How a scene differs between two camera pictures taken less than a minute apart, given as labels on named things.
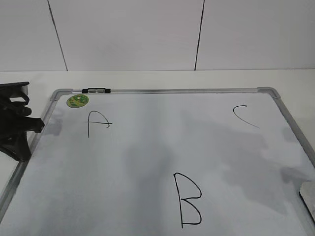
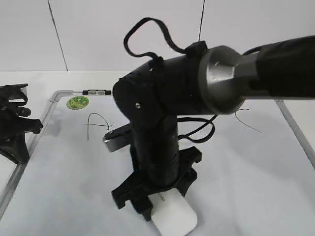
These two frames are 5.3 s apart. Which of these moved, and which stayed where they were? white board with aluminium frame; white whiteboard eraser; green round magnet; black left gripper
Moved: white whiteboard eraser
Stayed: black left gripper; green round magnet; white board with aluminium frame
